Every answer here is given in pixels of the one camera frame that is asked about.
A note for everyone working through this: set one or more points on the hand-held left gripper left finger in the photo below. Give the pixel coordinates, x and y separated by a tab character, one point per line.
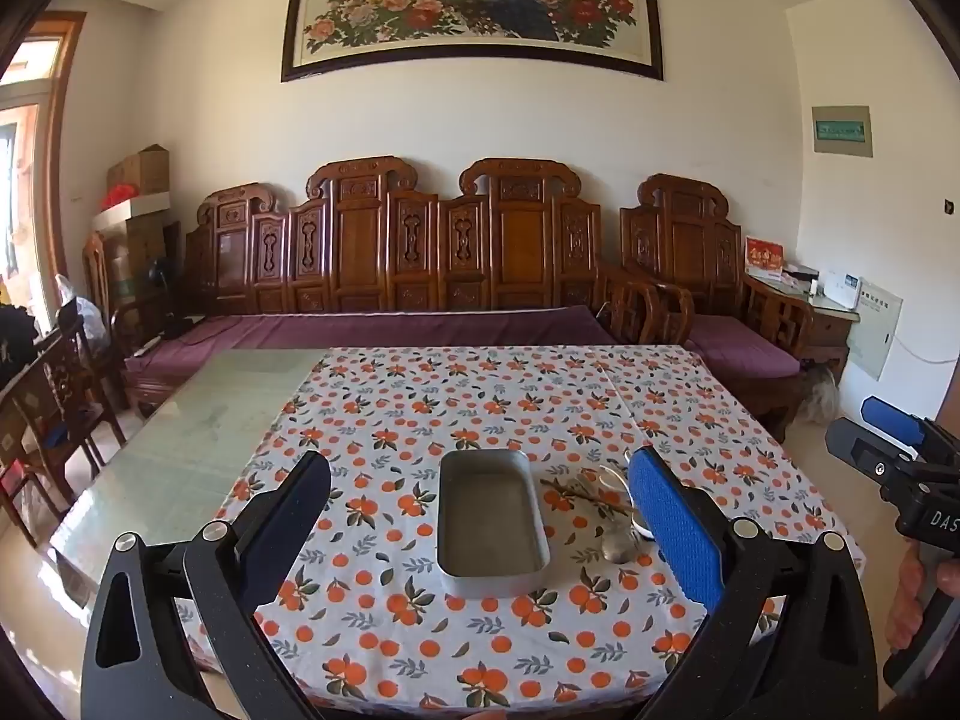
289	521

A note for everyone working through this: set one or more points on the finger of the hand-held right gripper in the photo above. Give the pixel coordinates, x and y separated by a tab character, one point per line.
859	446
892	420

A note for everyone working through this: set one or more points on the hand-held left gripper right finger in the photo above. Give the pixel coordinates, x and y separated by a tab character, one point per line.
675	529

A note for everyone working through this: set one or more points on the small white plastic spoon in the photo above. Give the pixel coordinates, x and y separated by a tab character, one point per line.
642	529

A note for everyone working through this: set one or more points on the metal spoon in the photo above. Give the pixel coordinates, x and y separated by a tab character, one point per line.
619	549

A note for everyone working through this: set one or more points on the large white plastic spoon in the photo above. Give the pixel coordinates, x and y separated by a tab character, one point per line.
611	474

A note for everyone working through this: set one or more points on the brown wooden chopstick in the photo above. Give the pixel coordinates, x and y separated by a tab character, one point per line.
577	496

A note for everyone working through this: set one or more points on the rectangular metal tray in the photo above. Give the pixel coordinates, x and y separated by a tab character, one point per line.
491	517

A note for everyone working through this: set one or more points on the person's right hand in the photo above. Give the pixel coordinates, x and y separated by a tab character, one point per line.
909	592

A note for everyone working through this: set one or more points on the white fluffy bundle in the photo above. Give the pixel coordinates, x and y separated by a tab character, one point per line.
819	394

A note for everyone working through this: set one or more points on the white electrical panel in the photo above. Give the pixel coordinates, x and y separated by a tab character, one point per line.
874	330

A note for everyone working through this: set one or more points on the wooden side table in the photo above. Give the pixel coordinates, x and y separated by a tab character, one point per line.
825	326

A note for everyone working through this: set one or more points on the white box on side table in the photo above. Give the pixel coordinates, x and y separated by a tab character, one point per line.
841	289

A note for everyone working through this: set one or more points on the purple armchair cushion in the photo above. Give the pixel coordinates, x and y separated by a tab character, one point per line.
742	345

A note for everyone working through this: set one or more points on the orange print tablecloth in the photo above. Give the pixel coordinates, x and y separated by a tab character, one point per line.
420	405

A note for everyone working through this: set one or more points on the red desk calendar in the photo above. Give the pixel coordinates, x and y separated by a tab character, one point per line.
763	255

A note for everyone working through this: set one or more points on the purple sofa cushion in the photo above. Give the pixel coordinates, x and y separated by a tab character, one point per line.
375	330

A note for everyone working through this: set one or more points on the carved wooden armchair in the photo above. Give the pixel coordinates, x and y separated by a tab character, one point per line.
690	247

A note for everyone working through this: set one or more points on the carved wooden sofa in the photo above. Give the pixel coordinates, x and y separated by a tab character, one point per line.
375	255

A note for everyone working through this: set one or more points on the clear plastic bag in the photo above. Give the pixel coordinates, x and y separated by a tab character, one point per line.
86	315

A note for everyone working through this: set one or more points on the large cardboard box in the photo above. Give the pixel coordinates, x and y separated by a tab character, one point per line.
139	255

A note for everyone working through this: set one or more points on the black bag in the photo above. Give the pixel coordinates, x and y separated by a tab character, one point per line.
16	341

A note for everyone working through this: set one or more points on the red item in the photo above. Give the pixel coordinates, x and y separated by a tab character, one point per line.
120	193

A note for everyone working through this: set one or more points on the brown cardboard box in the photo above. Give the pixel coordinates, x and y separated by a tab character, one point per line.
142	169

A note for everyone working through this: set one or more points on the framed peacock painting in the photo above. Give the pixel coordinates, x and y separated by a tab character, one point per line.
465	15

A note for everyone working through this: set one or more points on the green wall sign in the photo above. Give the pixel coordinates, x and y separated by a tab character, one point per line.
841	131

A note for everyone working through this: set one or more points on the wooden door frame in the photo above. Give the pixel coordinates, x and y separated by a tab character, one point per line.
64	127

